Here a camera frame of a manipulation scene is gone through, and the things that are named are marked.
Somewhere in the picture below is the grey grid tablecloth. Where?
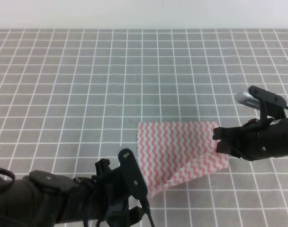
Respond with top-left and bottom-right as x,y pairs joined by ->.
0,28 -> 288,227

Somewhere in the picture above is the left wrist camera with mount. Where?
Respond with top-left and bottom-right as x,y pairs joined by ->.
118,148 -> 148,201

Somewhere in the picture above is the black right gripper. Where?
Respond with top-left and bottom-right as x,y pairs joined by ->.
213,118 -> 288,161

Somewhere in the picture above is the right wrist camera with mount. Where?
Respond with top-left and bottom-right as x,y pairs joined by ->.
235,86 -> 288,121

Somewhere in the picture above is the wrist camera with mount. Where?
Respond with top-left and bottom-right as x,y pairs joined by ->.
118,148 -> 148,201
235,86 -> 288,121

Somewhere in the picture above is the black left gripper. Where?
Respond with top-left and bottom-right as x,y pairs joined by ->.
73,159 -> 144,227

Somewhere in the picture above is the pink white wavy striped towel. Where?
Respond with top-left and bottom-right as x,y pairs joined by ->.
137,121 -> 229,197

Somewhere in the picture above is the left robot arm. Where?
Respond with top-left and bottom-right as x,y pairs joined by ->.
0,159 -> 146,227

